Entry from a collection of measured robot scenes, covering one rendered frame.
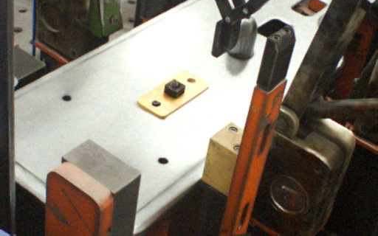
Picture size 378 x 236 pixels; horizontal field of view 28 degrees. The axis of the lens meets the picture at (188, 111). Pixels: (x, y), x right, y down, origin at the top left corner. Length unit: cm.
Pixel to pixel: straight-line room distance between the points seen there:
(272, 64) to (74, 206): 21
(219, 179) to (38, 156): 17
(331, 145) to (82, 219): 34
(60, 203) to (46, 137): 31
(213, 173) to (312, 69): 13
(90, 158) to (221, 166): 26
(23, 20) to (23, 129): 73
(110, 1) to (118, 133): 21
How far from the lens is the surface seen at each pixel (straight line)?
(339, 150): 70
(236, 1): 71
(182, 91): 80
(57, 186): 42
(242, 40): 86
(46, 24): 96
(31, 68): 86
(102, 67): 83
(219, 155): 66
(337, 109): 68
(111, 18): 90
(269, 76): 56
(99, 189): 40
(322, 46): 64
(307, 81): 67
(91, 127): 75
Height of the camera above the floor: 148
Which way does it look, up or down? 38 degrees down
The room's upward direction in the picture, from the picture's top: 10 degrees clockwise
